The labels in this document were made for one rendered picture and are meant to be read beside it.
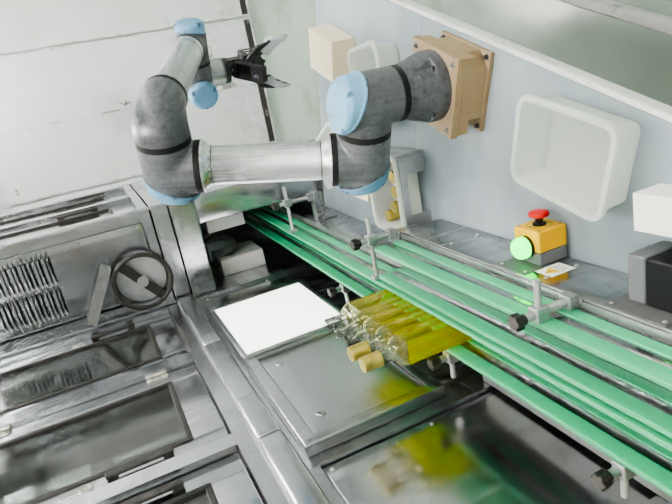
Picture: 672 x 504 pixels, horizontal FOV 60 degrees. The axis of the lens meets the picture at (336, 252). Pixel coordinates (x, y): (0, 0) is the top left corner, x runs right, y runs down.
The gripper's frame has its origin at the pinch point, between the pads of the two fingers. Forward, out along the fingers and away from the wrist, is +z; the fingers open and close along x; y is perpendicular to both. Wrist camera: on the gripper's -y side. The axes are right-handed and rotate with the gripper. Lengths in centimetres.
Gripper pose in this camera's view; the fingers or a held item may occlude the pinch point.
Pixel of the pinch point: (290, 61)
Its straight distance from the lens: 181.9
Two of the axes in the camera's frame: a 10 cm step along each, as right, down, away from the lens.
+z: 9.0, -2.8, 3.4
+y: -4.4, -5.3, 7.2
